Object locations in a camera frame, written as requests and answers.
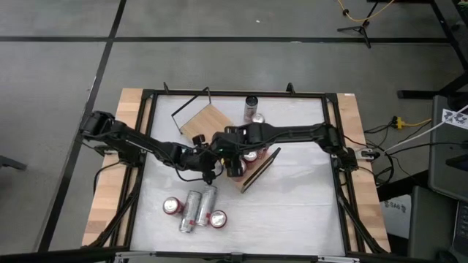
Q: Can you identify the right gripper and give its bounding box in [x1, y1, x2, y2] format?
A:
[213, 126, 259, 179]

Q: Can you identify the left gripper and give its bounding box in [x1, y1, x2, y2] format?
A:
[182, 134, 219, 186]

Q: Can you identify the tall silver Celsius can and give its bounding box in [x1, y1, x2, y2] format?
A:
[195, 184, 219, 227]
[244, 95, 260, 123]
[178, 189, 203, 235]

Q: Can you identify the white table cover sheet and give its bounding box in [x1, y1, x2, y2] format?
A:
[129, 94, 347, 256]

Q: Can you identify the white printed box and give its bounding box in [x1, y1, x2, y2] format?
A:
[380, 194, 413, 239]

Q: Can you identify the yellow power plug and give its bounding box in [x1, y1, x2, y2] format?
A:
[392, 115, 434, 130]

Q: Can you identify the black tripod stand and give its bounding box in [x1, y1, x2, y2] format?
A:
[336, 0, 383, 50]

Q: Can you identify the black chair base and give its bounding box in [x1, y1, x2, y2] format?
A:
[0, 155, 29, 171]

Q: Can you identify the grey bin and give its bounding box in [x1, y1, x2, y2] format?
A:
[407, 185, 460, 261]

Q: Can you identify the grey equipment case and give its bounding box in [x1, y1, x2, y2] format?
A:
[427, 94, 468, 202]

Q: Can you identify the black flat device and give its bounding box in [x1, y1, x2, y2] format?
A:
[445, 153, 468, 172]

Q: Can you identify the white printed marker card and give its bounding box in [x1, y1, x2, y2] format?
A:
[441, 107, 468, 131]

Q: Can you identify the dark keypad device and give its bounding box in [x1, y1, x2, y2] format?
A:
[451, 199, 468, 256]

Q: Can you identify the wooden tray with wire handle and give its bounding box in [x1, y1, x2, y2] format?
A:
[170, 85, 282, 194]

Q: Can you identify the black metal table frame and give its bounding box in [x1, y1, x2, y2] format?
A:
[82, 82, 390, 256]

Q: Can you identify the black front frame rail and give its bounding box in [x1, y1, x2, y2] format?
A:
[0, 246, 468, 263]

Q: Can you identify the white cable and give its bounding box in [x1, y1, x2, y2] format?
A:
[382, 104, 468, 153]

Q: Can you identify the yellow floor cable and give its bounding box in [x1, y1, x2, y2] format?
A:
[335, 0, 396, 23]

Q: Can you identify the black desk leg frame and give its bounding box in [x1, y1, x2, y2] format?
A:
[367, 0, 468, 100]

